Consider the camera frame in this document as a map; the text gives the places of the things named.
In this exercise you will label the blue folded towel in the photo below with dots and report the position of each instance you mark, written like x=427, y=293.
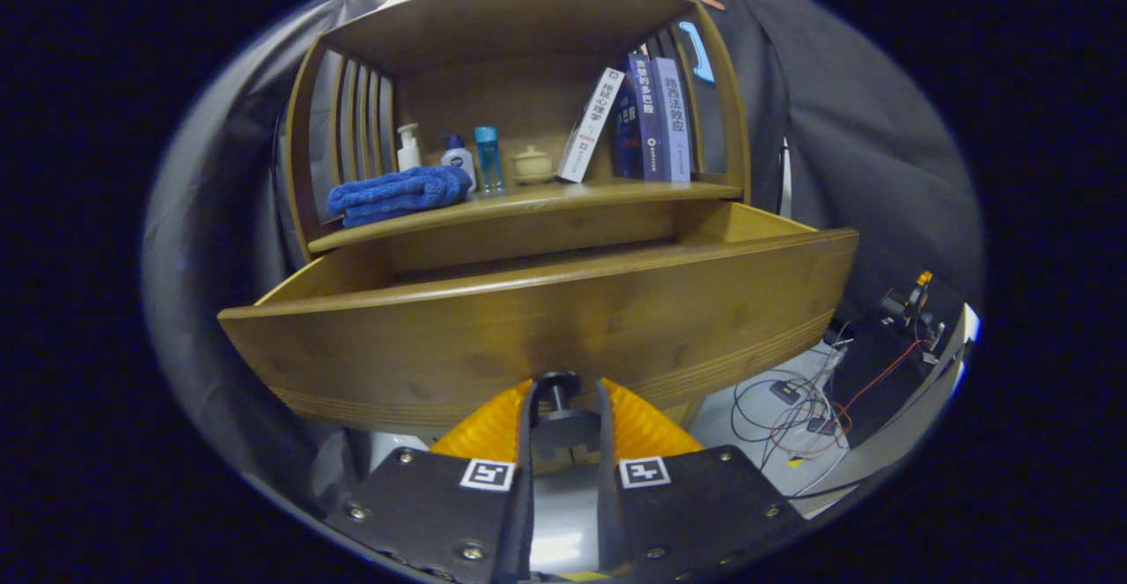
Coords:
x=396, y=196

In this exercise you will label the white book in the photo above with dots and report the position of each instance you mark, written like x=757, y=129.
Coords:
x=588, y=128

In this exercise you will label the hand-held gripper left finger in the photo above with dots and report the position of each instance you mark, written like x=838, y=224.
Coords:
x=521, y=496

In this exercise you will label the cream lidded teacup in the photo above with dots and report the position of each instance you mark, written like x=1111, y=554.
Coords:
x=533, y=166

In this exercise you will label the black and orange device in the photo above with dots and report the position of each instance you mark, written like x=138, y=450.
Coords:
x=916, y=302

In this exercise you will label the wooden countertop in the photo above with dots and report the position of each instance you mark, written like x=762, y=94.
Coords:
x=546, y=201

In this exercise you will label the black backdrop cloth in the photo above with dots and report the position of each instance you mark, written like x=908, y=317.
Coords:
x=880, y=170

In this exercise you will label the wooden drawer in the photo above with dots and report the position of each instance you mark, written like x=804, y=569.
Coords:
x=528, y=320

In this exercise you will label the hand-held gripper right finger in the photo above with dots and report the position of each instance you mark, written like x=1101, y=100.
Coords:
x=607, y=496

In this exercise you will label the white pump bottle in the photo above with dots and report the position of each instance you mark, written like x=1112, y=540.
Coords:
x=408, y=154

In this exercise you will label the dark blue book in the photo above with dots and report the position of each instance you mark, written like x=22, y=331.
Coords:
x=650, y=121

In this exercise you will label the pale purple book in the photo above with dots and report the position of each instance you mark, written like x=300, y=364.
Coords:
x=674, y=121

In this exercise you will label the wooden cabinet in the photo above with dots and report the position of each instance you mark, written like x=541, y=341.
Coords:
x=528, y=29

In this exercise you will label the clear blue bottle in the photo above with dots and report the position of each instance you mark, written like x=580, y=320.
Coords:
x=489, y=161

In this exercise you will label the white bottle with blue cap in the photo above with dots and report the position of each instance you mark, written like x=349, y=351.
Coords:
x=459, y=161

